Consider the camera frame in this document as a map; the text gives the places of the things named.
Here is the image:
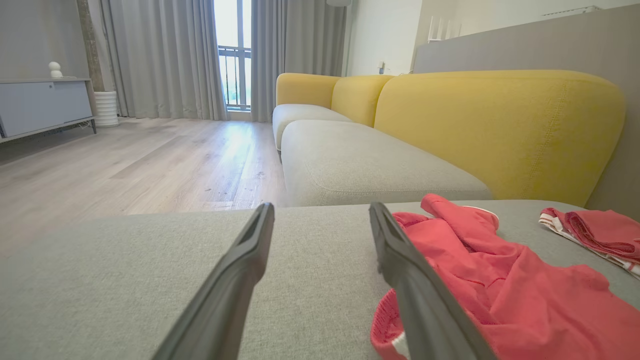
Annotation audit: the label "grey television cabinet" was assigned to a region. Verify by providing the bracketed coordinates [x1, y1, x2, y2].
[0, 77, 98, 145]

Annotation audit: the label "grey sofa seat cushion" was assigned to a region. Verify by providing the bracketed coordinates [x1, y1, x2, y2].
[272, 103, 354, 151]
[280, 120, 494, 208]

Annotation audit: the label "red shorts with white stripe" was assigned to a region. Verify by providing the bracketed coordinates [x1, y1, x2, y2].
[370, 193, 640, 360]

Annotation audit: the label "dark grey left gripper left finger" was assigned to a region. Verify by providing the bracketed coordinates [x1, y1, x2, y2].
[152, 202, 276, 360]

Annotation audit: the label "wide yellow sofa backrest cushion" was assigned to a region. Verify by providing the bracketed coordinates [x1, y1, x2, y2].
[373, 69, 627, 208]

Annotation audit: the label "grey pleated curtain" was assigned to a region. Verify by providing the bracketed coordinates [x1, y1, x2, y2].
[100, 0, 229, 121]
[250, 0, 349, 124]

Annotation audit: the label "white ribbed plant pot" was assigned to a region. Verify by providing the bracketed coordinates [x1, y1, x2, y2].
[93, 90, 121, 128]

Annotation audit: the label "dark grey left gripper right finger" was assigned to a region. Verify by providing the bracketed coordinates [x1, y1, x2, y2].
[368, 201, 496, 360]

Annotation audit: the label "large grey fabric ottoman seat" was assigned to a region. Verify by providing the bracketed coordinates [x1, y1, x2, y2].
[0, 200, 640, 360]

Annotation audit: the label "red shirt with white sleeves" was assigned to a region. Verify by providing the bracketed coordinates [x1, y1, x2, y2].
[539, 207, 640, 280]

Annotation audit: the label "white slatted rack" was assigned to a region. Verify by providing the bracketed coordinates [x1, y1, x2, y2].
[427, 14, 464, 44]

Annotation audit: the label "window with balcony railing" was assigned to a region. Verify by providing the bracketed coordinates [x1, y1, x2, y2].
[213, 0, 253, 112]

